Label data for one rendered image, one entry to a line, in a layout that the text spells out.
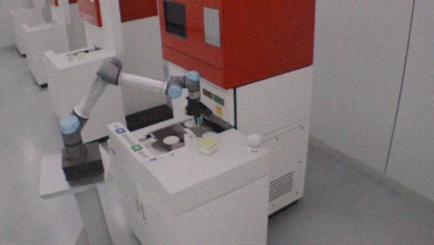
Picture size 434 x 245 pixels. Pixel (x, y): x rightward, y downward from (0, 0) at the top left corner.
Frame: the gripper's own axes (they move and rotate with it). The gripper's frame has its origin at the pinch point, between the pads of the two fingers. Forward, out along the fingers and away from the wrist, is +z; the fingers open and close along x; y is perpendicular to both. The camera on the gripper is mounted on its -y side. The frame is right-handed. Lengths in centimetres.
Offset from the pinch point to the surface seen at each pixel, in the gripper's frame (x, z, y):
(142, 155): 38.8, 1.7, 15.5
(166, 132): 2.0, 7.4, 24.0
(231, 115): -9.2, -7.0, -17.3
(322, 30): -166, -26, -42
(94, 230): 55, 62, 55
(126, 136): 24.4, 1.7, 38.4
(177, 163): 38.8, 0.9, -7.4
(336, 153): -150, 91, -68
